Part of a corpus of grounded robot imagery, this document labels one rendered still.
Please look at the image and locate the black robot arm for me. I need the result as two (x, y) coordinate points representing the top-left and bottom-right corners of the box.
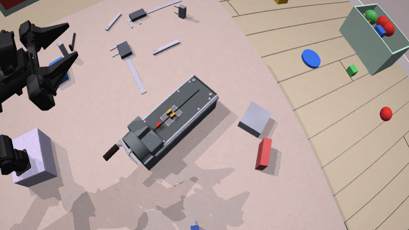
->
(0, 30), (31, 176)

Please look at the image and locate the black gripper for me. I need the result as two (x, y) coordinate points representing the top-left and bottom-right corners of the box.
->
(0, 20), (78, 111)

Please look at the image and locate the blue rectangular block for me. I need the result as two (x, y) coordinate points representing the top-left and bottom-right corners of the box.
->
(49, 57), (69, 84)

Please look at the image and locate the red rectangular block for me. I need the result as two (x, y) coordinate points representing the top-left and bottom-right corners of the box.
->
(255, 138), (272, 170)

